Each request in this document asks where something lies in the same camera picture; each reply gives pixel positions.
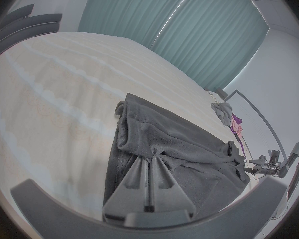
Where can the black T-shirt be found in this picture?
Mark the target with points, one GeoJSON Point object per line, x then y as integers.
{"type": "Point", "coordinates": [177, 138]}

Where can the pile of clothes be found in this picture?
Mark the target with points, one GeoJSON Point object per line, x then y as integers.
{"type": "Point", "coordinates": [236, 128]}

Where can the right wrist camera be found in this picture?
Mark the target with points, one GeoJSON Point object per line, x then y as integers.
{"type": "Point", "coordinates": [274, 155]}

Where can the grey garment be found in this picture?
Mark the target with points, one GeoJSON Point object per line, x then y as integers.
{"type": "Point", "coordinates": [223, 112]}

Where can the black chest of drawers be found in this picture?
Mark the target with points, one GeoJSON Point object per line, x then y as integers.
{"type": "Point", "coordinates": [27, 31]}

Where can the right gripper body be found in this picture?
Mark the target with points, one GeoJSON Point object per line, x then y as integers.
{"type": "Point", "coordinates": [260, 168]}

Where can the blue-green curtain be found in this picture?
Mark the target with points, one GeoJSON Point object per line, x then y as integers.
{"type": "Point", "coordinates": [214, 33]}
{"type": "Point", "coordinates": [129, 11]}

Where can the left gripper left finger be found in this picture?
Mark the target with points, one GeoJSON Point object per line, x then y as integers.
{"type": "Point", "coordinates": [128, 202]}

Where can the grey bedside table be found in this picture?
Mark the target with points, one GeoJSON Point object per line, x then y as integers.
{"type": "Point", "coordinates": [220, 93]}

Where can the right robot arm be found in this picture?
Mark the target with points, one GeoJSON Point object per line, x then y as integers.
{"type": "Point", "coordinates": [297, 150]}

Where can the bed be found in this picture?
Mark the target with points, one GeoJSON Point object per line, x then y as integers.
{"type": "Point", "coordinates": [64, 96]}

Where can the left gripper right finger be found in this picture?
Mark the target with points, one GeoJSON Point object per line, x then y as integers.
{"type": "Point", "coordinates": [169, 202]}

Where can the white printed pillow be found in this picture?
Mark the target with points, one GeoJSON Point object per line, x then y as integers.
{"type": "Point", "coordinates": [215, 97]}

